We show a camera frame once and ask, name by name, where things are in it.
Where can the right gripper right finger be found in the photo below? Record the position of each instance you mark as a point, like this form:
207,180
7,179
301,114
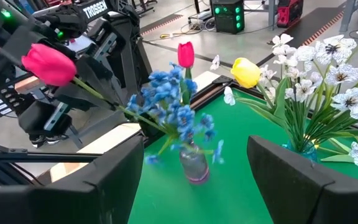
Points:
306,193

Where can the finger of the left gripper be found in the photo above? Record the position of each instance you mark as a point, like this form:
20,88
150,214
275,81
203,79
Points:
79,99
96,70

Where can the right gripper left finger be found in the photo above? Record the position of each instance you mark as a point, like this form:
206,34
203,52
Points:
73,199

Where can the red tulip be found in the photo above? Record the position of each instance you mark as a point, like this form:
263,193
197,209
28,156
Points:
186,54
48,63

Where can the blue flower bunch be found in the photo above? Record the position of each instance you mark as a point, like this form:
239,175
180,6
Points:
185,119
166,90

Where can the pink ribbed glass vase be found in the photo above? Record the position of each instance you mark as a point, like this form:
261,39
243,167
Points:
194,168

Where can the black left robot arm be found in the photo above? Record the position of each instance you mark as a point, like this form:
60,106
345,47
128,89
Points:
70,18

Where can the teal glass vase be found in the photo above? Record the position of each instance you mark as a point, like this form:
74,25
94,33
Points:
309,151

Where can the black table leg strut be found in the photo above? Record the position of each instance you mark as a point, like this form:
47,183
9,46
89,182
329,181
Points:
42,157

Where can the black floor mat orange edge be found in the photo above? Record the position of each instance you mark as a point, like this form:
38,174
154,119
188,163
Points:
160,23
309,28

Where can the green table mat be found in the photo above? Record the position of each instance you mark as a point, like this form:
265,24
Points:
228,193

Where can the white flower bunch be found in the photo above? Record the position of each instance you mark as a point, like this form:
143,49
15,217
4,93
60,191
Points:
342,73

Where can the black box with green lights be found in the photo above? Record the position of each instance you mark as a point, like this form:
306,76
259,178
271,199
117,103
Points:
227,15

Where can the yellow tulip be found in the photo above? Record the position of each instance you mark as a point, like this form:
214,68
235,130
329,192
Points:
245,73

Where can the red equipment case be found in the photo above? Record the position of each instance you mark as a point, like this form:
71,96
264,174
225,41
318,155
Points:
289,12

